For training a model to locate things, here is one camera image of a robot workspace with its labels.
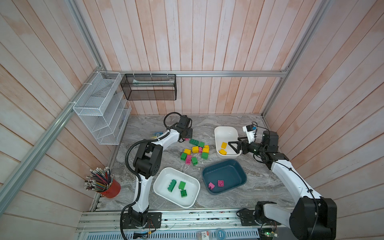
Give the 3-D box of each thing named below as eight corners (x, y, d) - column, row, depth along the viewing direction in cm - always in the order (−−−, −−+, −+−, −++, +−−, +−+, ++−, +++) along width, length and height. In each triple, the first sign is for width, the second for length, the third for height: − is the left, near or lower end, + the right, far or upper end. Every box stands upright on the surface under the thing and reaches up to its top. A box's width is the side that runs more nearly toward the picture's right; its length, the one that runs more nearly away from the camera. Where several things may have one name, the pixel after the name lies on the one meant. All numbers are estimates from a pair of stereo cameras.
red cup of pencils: (99, 199, 82) (80, 188, 68) (106, 180, 89) (90, 167, 74) (118, 199, 82) (104, 188, 68) (124, 180, 89) (111, 167, 74)
